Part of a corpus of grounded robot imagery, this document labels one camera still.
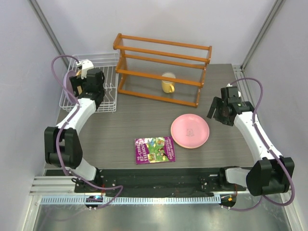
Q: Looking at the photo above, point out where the white wire dish rack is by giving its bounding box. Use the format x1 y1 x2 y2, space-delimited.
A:
59 51 119 113

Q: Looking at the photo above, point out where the white slotted cable duct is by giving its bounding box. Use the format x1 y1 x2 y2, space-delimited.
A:
40 194 221 205

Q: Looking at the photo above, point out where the orange wooden shelf rack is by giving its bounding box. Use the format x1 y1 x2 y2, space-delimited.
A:
113 33 212 108

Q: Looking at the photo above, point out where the purple children's book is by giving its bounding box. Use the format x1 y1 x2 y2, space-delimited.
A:
134 136 176 165

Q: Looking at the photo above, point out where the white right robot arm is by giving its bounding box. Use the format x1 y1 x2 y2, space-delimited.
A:
207 85 295 196

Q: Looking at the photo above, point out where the yellow ceramic mug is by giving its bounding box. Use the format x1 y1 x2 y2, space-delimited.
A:
161 72 176 93

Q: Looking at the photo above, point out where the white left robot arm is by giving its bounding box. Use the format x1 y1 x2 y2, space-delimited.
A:
44 68 105 192

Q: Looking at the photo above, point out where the purple plate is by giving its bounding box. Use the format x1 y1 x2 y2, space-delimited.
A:
63 70 76 104

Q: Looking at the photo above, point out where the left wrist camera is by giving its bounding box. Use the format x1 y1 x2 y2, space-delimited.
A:
76 59 94 79

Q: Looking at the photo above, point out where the orange plate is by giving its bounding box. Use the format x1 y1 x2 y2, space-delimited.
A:
74 69 82 96

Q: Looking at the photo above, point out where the yellow plate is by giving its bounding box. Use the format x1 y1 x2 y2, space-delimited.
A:
171 127 209 149

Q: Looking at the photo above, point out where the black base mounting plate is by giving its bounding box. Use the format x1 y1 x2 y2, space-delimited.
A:
72 167 247 198

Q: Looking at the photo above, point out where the pink plate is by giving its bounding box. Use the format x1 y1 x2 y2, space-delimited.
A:
170 114 210 149

